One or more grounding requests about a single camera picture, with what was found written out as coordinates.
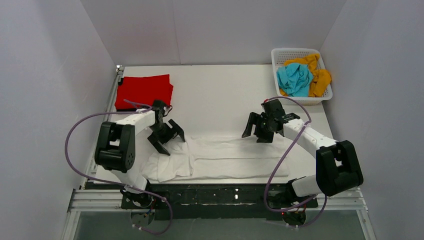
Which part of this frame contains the white t shirt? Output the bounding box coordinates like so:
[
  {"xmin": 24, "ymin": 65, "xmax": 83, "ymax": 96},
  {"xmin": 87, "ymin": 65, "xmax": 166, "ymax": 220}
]
[{"xmin": 141, "ymin": 136, "xmax": 287, "ymax": 183}]

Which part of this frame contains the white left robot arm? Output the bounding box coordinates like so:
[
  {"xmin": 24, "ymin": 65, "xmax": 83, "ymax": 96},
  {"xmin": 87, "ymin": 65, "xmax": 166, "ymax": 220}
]
[{"xmin": 94, "ymin": 99, "xmax": 186, "ymax": 194}]

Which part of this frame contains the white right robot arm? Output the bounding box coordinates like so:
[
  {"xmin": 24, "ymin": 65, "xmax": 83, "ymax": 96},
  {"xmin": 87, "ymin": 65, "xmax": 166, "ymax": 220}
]
[{"xmin": 242, "ymin": 97, "xmax": 364, "ymax": 199}]

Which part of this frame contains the light blue crumpled t shirt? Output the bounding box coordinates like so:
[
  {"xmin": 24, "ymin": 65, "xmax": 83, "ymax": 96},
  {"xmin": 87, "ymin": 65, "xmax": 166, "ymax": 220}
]
[{"xmin": 276, "ymin": 63, "xmax": 314, "ymax": 98}]

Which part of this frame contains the red folded t shirt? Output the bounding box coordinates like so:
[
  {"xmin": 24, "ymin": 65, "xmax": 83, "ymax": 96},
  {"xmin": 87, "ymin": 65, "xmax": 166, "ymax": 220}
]
[{"xmin": 114, "ymin": 74, "xmax": 174, "ymax": 109}]

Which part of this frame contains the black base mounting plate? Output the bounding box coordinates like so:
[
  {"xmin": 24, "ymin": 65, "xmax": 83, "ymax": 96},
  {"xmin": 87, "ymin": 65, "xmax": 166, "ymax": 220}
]
[{"xmin": 120, "ymin": 183, "xmax": 307, "ymax": 221}]

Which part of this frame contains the mustard yellow crumpled t shirt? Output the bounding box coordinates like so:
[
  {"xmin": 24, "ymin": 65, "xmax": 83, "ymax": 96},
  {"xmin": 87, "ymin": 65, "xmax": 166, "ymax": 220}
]
[{"xmin": 276, "ymin": 53, "xmax": 332, "ymax": 98}]

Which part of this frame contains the white plastic basket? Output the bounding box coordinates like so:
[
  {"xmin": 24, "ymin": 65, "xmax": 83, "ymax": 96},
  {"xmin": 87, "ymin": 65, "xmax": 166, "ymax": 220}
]
[{"xmin": 271, "ymin": 48, "xmax": 333, "ymax": 106}]

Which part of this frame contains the aluminium frame rail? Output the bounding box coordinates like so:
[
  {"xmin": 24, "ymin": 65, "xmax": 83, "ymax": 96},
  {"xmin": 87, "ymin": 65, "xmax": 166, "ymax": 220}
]
[{"xmin": 61, "ymin": 65, "xmax": 125, "ymax": 240}]

